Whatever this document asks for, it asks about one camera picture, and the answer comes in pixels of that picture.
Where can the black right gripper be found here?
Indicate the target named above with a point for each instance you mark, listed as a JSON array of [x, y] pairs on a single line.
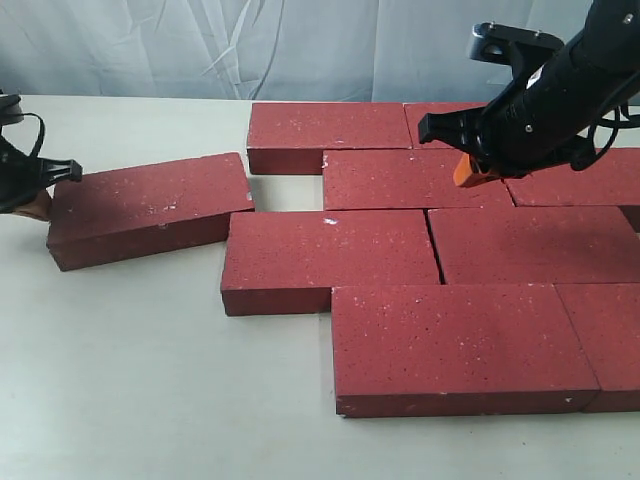
[[552, 119]]

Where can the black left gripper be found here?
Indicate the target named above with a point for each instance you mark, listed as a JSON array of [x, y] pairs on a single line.
[[25, 178]]

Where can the red brick with silver chip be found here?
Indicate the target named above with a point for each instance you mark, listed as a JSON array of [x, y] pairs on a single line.
[[144, 210]]

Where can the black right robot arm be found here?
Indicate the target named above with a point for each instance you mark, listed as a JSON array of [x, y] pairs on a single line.
[[615, 30]]

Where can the red brick under leaning one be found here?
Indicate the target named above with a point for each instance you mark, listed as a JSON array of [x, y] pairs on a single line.
[[559, 245]]

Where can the pale blue backdrop cloth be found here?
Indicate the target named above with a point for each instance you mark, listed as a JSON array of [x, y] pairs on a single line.
[[396, 51]]

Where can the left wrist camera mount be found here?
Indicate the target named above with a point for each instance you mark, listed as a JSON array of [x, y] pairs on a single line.
[[10, 109]]

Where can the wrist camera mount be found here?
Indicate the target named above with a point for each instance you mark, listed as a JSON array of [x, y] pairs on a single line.
[[523, 50], [10, 109]]

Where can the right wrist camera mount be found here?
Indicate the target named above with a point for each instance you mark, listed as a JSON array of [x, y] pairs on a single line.
[[523, 50]]

